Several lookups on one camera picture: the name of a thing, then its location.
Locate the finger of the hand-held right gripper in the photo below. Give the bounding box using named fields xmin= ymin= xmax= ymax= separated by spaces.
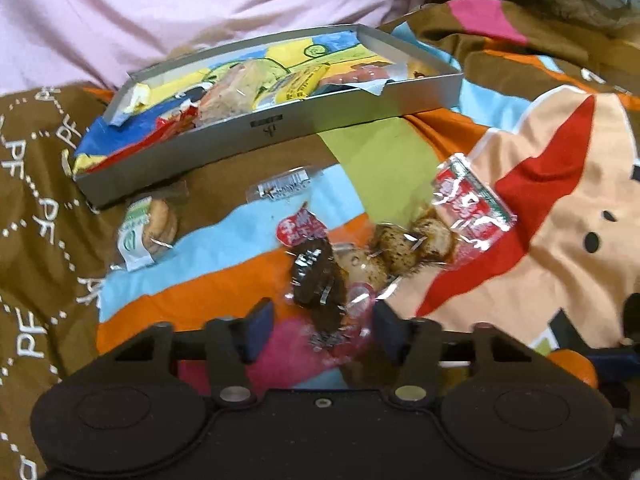
xmin=585 ymin=342 xmax=640 ymax=368

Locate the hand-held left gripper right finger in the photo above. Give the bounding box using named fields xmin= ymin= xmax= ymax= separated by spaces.
xmin=372 ymin=300 xmax=551 ymax=408

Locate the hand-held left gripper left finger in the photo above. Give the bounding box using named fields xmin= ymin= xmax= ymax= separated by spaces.
xmin=97 ymin=299 xmax=276 ymax=408

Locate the orange round snack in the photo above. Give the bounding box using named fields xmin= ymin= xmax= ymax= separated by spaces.
xmin=547 ymin=350 xmax=600 ymax=390

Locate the dark meat snack packet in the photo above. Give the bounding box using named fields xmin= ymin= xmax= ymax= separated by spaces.
xmin=276 ymin=202 xmax=376 ymax=361

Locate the grey shallow box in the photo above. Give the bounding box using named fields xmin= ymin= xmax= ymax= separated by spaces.
xmin=72 ymin=24 xmax=463 ymax=210

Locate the yellow snack packet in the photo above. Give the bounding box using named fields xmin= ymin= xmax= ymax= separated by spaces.
xmin=257 ymin=62 xmax=331 ymax=110

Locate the white pink meat snack packet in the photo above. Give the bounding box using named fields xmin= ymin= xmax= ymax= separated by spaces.
xmin=320 ymin=59 xmax=408 ymax=87

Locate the braised egg packet red label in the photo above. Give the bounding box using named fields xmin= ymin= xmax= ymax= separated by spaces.
xmin=332 ymin=154 xmax=518 ymax=302

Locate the small clear snack packet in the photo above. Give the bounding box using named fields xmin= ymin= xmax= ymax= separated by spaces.
xmin=246 ymin=167 xmax=313 ymax=202

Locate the green biscuit packet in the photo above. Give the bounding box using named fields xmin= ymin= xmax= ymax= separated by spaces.
xmin=117 ymin=192 xmax=188 ymax=272

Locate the colourful printed blanket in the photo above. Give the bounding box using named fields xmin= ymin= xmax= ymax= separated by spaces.
xmin=75 ymin=0 xmax=640 ymax=411

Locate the red snack packet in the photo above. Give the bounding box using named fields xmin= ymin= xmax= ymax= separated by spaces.
xmin=150 ymin=105 xmax=198 ymax=144

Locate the clear cracker packet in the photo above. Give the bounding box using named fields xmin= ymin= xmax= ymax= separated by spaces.
xmin=194 ymin=60 xmax=281 ymax=129

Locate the brown patterned cloth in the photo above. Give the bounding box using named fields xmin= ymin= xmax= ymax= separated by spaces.
xmin=0 ymin=82 xmax=132 ymax=480

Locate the colourful printed paper liner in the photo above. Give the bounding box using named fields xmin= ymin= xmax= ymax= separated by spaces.
xmin=74 ymin=30 xmax=416 ymax=173

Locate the pink cloth curtain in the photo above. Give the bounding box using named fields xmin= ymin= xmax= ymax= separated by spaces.
xmin=0 ymin=0 xmax=451 ymax=97

